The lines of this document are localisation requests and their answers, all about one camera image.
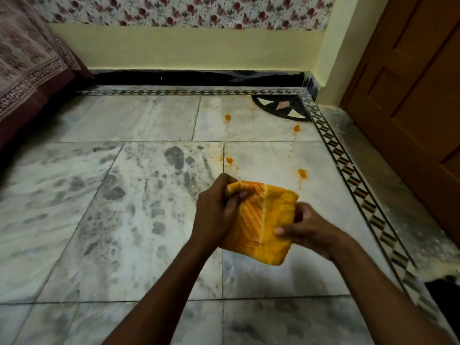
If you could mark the person's left hand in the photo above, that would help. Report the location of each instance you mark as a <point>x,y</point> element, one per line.
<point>210,215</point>

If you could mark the person's right hand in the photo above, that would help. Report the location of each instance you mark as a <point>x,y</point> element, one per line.
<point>314,231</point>

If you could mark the person's right thumb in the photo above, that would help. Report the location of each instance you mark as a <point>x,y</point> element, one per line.
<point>287,230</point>

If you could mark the person's left thumb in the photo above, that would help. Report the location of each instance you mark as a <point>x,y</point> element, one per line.
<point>240,198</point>

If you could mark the orange cloth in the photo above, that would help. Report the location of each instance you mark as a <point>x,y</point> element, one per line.
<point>262,222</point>

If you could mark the person's right forearm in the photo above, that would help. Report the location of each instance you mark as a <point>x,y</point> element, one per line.
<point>381,301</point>

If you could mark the person's left forearm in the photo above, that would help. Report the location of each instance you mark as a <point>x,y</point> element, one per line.
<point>161,298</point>

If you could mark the black object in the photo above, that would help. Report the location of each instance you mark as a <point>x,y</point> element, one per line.
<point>445,301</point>

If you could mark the brown wooden door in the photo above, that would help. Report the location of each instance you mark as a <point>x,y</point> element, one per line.
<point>413,104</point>

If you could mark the maroon bed sheet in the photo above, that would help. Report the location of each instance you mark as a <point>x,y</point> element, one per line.
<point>43,93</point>

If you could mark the patterned block-print bedspread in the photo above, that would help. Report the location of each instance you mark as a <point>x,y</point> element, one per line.
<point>25,50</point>

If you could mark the floral red-and-white wall cloth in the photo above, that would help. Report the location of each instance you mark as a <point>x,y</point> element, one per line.
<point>187,10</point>

